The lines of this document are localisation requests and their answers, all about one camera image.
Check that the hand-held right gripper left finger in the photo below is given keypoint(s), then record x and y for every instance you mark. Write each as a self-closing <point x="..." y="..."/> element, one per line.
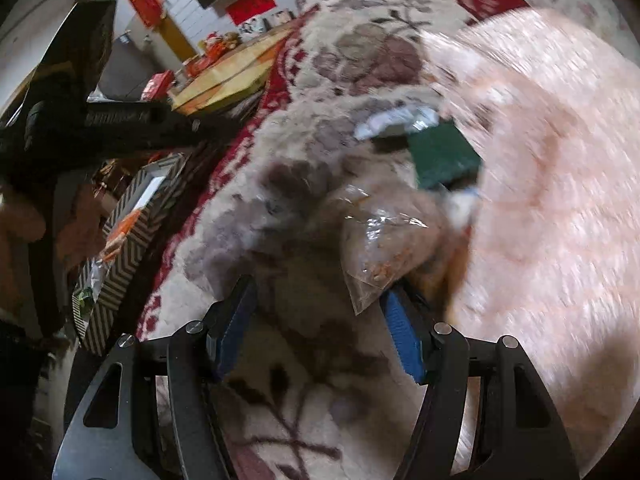
<point x="235" y="330"/>

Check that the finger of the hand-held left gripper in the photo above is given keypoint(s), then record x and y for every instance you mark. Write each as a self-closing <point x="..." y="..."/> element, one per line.
<point x="165" y="120"/>

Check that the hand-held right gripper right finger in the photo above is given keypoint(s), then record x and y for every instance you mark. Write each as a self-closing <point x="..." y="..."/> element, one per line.
<point x="402" y="340"/>

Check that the clear bag of brown snacks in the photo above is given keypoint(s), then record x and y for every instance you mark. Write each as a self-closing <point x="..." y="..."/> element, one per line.
<point x="385" y="250"/>

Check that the striped cardboard box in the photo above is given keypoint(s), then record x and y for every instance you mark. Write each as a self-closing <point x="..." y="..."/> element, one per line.
<point x="125" y="260"/>

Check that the blue and white snack packet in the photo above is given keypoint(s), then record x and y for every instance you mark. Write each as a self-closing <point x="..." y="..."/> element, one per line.
<point x="462" y="205"/>

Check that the dark green snack packet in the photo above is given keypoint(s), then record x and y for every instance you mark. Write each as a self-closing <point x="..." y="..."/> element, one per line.
<point x="442" y="152"/>

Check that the silver biscuit packet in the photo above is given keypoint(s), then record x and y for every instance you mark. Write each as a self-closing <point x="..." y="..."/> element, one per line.
<point x="390" y="120"/>

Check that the person's left hand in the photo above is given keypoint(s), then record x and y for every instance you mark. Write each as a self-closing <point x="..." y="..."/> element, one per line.
<point x="22" y="230"/>

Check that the red gift box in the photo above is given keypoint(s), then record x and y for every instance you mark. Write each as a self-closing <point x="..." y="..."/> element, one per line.
<point x="200" y="64"/>

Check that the low wooden cabinet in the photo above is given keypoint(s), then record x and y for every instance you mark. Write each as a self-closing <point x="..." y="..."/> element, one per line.
<point x="225" y="75"/>

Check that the plush toys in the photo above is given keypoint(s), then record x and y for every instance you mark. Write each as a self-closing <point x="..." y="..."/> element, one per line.
<point x="220" y="44"/>

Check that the dark wooden chair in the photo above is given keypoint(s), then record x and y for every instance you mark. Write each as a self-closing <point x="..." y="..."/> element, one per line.
<point x="85" y="45"/>

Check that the floral plush blanket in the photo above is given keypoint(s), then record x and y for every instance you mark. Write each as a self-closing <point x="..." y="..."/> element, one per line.
<point x="360" y="50"/>

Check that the pink quilt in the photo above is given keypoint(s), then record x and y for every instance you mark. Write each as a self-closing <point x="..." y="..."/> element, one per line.
<point x="550" y="185"/>

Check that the red wall banner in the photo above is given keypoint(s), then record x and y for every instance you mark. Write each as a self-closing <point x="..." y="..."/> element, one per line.
<point x="250" y="5"/>

